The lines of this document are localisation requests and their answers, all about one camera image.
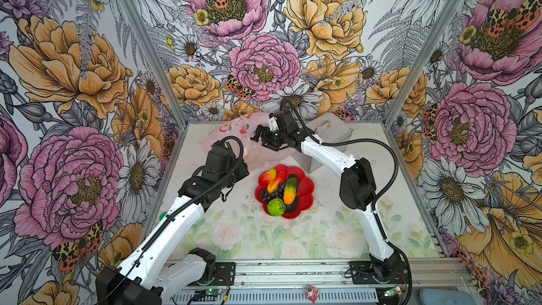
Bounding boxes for green orange papaya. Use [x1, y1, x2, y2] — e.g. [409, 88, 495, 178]
[283, 175, 299, 206]

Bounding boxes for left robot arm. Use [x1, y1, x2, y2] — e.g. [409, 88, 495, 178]
[95, 136, 249, 304]

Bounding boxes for green circuit board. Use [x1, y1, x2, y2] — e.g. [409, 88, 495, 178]
[193, 288, 227, 302]

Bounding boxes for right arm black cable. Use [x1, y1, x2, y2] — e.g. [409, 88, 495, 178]
[281, 97, 414, 305]

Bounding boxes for small pink red object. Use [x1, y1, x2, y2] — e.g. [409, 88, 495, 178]
[305, 285, 320, 304]

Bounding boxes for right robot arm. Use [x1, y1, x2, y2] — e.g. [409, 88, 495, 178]
[251, 109, 412, 283]

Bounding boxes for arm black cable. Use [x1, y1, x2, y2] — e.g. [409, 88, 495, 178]
[95, 135, 245, 305]
[281, 97, 414, 305]

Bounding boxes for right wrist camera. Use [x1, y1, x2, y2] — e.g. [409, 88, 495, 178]
[269, 117, 280, 132]

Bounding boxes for green apple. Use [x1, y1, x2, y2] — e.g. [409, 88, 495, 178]
[267, 198, 286, 217]

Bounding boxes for dark grape bunch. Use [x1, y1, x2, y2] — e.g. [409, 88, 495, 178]
[258, 184, 285, 204]

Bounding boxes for white perforated cable duct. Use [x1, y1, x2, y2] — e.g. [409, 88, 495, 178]
[164, 288, 379, 304]

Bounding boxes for silver metal case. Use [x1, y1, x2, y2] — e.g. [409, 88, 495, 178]
[292, 113, 354, 176]

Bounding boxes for aluminium front rail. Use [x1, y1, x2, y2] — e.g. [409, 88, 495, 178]
[227, 258, 473, 289]

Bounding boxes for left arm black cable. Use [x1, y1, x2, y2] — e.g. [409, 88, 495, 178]
[95, 135, 245, 305]

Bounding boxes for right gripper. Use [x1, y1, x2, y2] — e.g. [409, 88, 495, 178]
[246, 124, 287, 153]

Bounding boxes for pink plastic bag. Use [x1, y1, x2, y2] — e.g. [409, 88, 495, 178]
[199, 112, 295, 171]

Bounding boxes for red flower-shaped plate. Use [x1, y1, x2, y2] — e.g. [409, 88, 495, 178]
[255, 165, 315, 220]

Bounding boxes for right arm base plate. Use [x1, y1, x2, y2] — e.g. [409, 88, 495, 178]
[343, 261, 409, 285]

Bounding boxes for red yellow peach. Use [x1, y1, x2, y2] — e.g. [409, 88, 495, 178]
[258, 168, 277, 186]

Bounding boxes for red orange mango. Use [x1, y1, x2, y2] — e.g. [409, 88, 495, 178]
[267, 170, 287, 193]

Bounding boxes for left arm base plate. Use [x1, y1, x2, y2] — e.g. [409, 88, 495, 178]
[196, 262, 237, 286]

